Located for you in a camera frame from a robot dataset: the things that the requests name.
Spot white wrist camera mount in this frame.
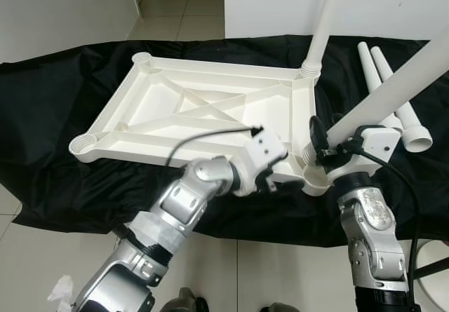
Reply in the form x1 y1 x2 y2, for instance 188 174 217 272
235 128 290 197
328 126 402 185

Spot white round stand base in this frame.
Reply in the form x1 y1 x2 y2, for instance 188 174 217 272
414 238 449 309

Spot black stand rod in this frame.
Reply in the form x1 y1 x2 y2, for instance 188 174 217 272
410 256 449 281

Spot black cloth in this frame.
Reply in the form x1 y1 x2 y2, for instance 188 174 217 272
0 35 449 248

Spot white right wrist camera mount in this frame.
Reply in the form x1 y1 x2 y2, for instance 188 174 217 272
328 126 402 185

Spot grey robot right leg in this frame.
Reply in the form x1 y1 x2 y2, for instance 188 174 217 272
261 301 301 312

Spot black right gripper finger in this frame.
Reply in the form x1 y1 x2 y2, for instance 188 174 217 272
310 116 330 153

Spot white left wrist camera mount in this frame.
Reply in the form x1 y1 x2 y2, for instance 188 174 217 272
235 128 290 197

